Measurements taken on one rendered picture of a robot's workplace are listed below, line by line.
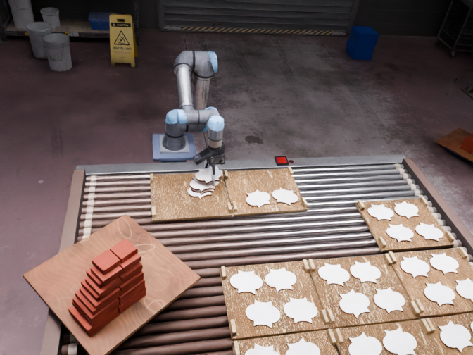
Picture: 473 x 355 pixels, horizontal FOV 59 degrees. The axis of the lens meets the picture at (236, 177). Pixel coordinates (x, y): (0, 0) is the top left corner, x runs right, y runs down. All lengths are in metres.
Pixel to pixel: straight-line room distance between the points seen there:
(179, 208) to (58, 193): 1.77
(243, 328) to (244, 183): 0.90
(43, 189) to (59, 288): 2.13
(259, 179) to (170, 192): 0.52
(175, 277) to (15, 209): 2.19
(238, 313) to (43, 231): 2.06
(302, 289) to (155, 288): 0.65
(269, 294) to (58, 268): 0.89
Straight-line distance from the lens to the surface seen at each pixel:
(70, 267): 1.87
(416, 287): 2.16
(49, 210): 3.66
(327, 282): 1.99
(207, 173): 2.26
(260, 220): 2.20
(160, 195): 2.27
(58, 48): 5.52
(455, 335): 2.08
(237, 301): 1.85
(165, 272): 1.80
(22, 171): 4.10
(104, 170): 2.49
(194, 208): 2.20
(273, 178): 2.44
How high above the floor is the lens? 2.48
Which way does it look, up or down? 40 degrees down
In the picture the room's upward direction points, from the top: 7 degrees clockwise
